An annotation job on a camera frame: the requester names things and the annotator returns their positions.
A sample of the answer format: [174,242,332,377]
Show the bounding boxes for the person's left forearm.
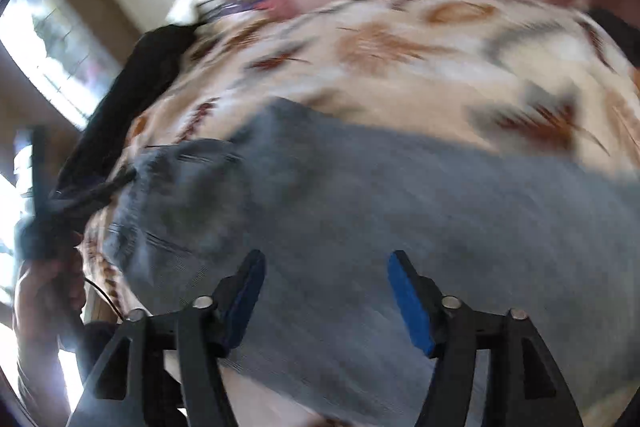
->
[15,347,76,427]

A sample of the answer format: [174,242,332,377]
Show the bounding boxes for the window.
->
[0,0,131,128]

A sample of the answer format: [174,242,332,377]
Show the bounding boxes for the leaf printed blanket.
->
[80,0,640,427]

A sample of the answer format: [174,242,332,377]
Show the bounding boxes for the black cable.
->
[81,276,125,322]

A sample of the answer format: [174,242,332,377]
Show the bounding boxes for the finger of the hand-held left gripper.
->
[55,168,138,214]

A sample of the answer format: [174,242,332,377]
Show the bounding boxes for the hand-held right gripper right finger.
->
[387,250,583,427]

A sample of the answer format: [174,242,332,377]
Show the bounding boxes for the person's left hand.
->
[12,232,87,350]

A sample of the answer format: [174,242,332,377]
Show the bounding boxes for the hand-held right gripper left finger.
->
[67,249,267,427]

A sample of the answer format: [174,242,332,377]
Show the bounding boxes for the grey denim pants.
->
[107,97,640,427]

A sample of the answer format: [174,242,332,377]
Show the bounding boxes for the dark cloth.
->
[585,7,640,68]
[55,24,201,218]

